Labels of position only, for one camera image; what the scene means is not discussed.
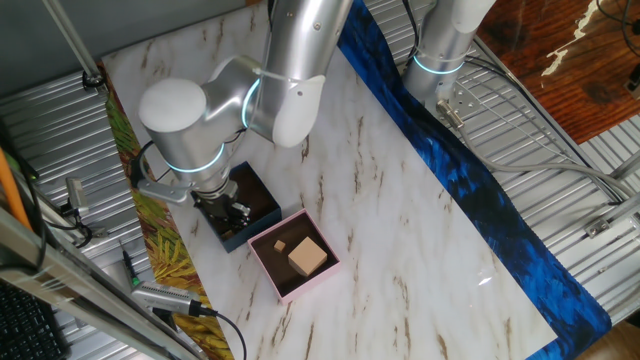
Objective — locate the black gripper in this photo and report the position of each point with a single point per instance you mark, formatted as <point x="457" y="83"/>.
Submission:
<point x="215" y="202"/>

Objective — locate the dark blue cardboard box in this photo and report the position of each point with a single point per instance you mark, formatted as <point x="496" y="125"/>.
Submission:
<point x="267" y="210"/>

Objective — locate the tiny wooden cube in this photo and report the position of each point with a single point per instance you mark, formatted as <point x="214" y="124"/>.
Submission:
<point x="279" y="245"/>

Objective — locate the large wooden cube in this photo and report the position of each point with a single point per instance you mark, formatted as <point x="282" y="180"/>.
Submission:
<point x="306" y="256"/>

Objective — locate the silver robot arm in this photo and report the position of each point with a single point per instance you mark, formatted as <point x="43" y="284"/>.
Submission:
<point x="180" y="135"/>

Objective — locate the pink cardboard box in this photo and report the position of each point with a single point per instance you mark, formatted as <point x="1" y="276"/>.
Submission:
<point x="310" y="287"/>

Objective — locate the yellow green painted cloth strip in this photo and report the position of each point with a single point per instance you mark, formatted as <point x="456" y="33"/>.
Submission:
<point x="150" y="225"/>

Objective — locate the white marble pattern mat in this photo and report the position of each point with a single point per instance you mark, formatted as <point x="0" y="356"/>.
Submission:
<point x="400" y="250"/>

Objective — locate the black rod base knob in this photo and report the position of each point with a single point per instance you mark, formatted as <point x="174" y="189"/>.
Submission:
<point x="94" y="81"/>

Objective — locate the orange pole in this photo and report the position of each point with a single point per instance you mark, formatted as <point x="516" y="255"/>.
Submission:
<point x="12" y="190"/>

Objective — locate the black keyboard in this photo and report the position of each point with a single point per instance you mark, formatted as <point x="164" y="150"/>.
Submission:
<point x="25" y="325"/>

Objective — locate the grey metal rod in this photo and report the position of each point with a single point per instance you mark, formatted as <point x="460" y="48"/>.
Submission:
<point x="70" y="35"/>

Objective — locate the blue painted cloth strip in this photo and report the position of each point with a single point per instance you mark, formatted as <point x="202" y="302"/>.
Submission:
<point x="500" y="225"/>

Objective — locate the brown wood pattern board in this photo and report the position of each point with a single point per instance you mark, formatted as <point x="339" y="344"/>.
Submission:
<point x="575" y="65"/>

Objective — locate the small grey device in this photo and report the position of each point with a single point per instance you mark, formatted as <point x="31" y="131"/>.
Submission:
<point x="635" y="85"/>

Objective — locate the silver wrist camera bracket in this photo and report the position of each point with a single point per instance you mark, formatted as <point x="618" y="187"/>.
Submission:
<point x="165" y="191"/>

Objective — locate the silver ribbed camera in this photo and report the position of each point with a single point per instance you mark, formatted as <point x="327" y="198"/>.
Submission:
<point x="165" y="297"/>

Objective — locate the aluminium frame beam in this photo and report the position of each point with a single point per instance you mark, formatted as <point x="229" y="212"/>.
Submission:
<point x="75" y="285"/>

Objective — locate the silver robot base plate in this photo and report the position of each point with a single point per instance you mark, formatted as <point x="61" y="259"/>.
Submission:
<point x="467" y="100"/>

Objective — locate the aluminium rail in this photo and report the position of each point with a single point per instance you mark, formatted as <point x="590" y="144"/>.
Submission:
<point x="625" y="167"/>
<point x="615" y="215"/>

